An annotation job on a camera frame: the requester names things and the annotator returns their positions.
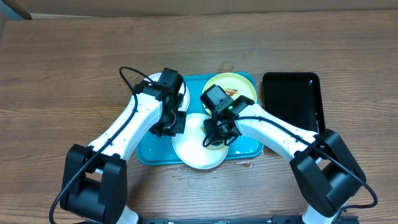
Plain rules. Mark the teal plastic tray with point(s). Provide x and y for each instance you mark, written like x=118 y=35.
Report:
x=153 y=150

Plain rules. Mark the black plastic tray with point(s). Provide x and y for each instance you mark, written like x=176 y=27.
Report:
x=294 y=97

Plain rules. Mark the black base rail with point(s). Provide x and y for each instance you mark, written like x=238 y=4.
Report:
x=278 y=219

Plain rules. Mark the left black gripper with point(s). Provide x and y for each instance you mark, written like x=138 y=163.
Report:
x=178 y=129

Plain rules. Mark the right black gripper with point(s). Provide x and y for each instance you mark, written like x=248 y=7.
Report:
x=216 y=139

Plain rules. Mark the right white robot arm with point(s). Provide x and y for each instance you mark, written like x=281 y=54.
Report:
x=326 y=172

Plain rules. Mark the white plate with sauce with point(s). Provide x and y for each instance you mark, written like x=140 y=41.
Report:
x=188 y=146

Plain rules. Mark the yellow green sponge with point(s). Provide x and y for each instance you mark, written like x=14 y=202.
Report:
x=216 y=146

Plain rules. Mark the yellow-green plate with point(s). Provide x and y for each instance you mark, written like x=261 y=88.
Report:
x=234 y=85

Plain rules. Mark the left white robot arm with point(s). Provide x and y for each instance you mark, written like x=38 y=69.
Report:
x=95 y=176

